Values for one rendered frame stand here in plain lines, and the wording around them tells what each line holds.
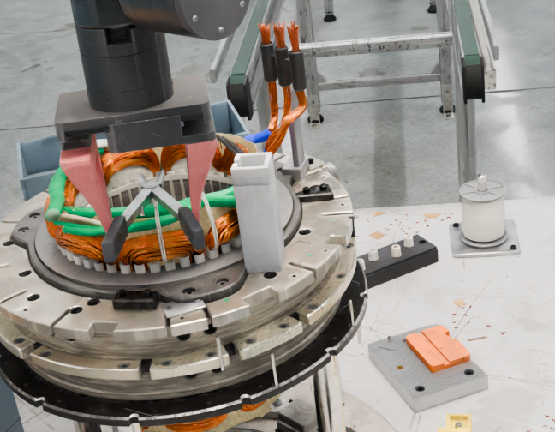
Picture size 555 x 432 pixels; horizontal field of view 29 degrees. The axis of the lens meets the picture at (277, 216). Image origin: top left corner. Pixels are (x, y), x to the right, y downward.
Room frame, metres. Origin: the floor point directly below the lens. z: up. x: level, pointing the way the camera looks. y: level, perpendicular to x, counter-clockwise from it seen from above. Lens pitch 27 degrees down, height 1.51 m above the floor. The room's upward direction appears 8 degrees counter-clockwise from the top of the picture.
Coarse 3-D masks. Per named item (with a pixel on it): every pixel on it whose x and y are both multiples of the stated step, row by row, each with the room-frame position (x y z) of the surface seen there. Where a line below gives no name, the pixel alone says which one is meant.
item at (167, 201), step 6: (156, 192) 0.72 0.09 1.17; (162, 192) 0.72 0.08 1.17; (156, 198) 0.72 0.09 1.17; (162, 198) 0.71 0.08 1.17; (168, 198) 0.71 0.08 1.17; (162, 204) 0.71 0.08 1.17; (168, 204) 0.70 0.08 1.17; (174, 204) 0.70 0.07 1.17; (180, 204) 0.70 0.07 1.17; (168, 210) 0.70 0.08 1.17; (174, 210) 0.69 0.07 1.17; (174, 216) 0.69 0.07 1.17
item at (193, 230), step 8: (184, 208) 0.68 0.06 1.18; (184, 216) 0.67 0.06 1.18; (192, 216) 0.67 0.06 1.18; (184, 224) 0.67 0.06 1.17; (192, 224) 0.66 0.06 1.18; (184, 232) 0.67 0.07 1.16; (192, 232) 0.65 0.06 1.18; (200, 232) 0.65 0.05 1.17; (192, 240) 0.65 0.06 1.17; (200, 240) 0.65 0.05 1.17; (200, 248) 0.65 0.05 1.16
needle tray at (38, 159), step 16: (224, 112) 1.17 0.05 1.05; (224, 128) 1.17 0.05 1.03; (240, 128) 1.11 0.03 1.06; (16, 144) 1.13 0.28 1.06; (32, 144) 1.13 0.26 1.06; (48, 144) 1.13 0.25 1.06; (32, 160) 1.13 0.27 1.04; (48, 160) 1.13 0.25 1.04; (32, 176) 1.12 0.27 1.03; (48, 176) 1.03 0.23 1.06; (32, 192) 1.03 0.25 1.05
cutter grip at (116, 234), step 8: (120, 216) 0.68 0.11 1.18; (112, 224) 0.67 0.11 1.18; (120, 224) 0.67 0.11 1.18; (112, 232) 0.66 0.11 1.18; (120, 232) 0.66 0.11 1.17; (104, 240) 0.65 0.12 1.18; (112, 240) 0.65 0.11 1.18; (120, 240) 0.66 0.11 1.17; (104, 248) 0.64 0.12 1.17; (112, 248) 0.64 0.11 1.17; (120, 248) 0.66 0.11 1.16; (104, 256) 0.64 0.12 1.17; (112, 256) 0.64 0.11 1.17
